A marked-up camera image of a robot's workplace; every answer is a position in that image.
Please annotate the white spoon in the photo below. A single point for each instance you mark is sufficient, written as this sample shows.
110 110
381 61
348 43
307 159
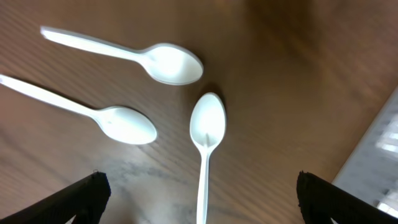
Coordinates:
117 122
164 62

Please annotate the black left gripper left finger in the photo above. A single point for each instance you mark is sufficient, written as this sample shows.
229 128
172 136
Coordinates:
82 202

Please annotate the clear plastic mesh basket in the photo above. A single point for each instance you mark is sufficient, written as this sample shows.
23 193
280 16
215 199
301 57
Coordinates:
370 173

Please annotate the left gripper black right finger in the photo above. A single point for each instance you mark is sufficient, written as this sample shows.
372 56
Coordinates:
321 202

